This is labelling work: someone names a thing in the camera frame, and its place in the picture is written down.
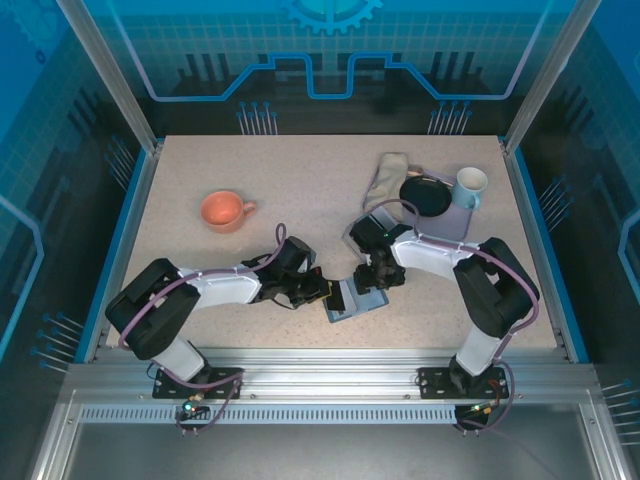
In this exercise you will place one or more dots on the black credit card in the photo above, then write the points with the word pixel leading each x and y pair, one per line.
pixel 337 297

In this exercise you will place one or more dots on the teal leather card holder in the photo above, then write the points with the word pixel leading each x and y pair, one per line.
pixel 370 302

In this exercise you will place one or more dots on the grey card holder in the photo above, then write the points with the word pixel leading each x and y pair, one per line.
pixel 387 216

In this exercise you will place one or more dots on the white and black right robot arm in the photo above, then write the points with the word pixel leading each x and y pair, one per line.
pixel 425 255

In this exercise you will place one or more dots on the lavender placemat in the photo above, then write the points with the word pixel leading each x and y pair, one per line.
pixel 445 225

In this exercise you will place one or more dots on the black plate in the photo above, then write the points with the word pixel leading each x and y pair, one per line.
pixel 425 197

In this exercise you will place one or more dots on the beige folded cloth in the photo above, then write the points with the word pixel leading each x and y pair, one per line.
pixel 385 185

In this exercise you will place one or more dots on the wooden spoon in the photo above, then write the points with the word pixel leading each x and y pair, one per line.
pixel 432 177

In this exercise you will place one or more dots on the orange ceramic cup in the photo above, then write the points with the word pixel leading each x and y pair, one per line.
pixel 222 210

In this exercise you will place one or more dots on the light blue mug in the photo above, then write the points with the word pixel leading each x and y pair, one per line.
pixel 470 182

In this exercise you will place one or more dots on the metal lower shelf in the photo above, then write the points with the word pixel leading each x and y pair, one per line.
pixel 320 455

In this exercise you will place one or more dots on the aluminium front frame rail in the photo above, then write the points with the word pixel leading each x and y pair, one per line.
pixel 325 370

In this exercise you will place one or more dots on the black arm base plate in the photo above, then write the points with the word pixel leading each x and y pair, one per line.
pixel 432 385
pixel 167 390

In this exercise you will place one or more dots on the aluminium side rail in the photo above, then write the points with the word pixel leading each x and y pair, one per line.
pixel 525 200
pixel 139 200

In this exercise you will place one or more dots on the aluminium frame post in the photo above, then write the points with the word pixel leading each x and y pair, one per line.
pixel 540 75
pixel 112 75

